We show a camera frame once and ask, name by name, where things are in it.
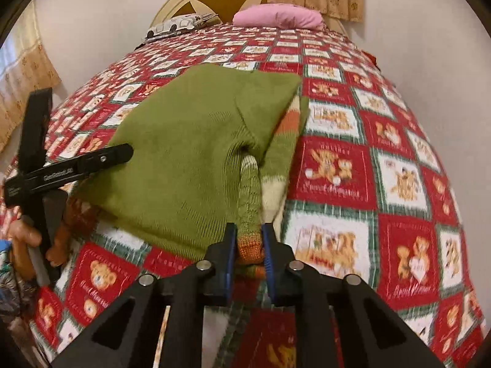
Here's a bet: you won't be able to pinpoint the green orange cream striped sweater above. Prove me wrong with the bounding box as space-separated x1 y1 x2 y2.
75 63 308 265

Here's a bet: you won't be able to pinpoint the person's left hand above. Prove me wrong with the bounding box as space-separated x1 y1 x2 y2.
7 198 101 281

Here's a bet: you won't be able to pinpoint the beige side window curtain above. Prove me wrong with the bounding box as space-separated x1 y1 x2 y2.
0 2 61 148

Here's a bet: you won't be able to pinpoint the red patchwork teddy bedspread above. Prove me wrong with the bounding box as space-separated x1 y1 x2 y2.
26 25 485 367

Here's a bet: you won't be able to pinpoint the white car-print pillow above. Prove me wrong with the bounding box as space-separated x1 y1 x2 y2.
143 13 218 43

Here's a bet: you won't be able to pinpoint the red items beside bed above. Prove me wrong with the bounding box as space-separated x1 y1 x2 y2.
361 50 380 71

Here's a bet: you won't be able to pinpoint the pink pillow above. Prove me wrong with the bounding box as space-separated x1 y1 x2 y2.
232 3 325 31

